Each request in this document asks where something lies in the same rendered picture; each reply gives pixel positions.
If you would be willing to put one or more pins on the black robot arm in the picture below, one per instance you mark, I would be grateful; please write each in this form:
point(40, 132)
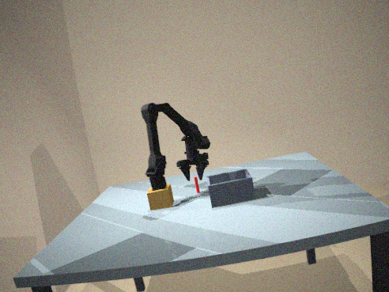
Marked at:
point(193, 140)

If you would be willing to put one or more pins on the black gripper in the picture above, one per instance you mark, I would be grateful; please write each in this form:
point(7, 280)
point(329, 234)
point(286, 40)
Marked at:
point(185, 168)

